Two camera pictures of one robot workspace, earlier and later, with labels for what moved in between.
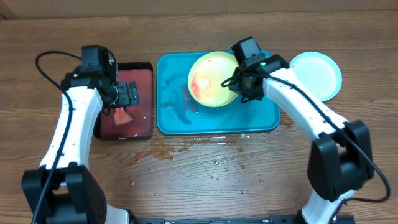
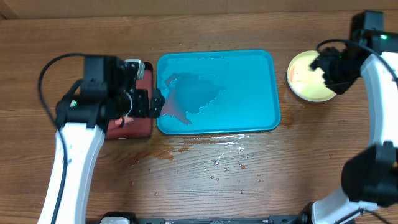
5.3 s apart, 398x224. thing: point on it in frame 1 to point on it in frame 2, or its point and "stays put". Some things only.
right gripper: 239,87 to 324,63
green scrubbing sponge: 121,116 stays put
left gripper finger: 134,96 to 156,103
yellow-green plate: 206,75 to 305,83
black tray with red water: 141,126 stays put
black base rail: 282,219 stays put
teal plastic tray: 179,113 stays put
